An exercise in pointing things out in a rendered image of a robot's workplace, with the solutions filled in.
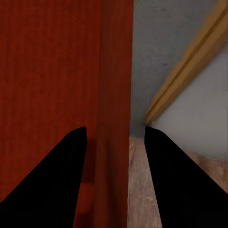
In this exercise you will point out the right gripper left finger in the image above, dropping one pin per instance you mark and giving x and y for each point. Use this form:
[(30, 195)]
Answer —
[(47, 197)]

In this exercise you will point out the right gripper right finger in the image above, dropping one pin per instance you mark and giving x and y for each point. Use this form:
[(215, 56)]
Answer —
[(187, 196)]

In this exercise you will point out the door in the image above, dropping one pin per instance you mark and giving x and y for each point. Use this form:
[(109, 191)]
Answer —
[(211, 38)]

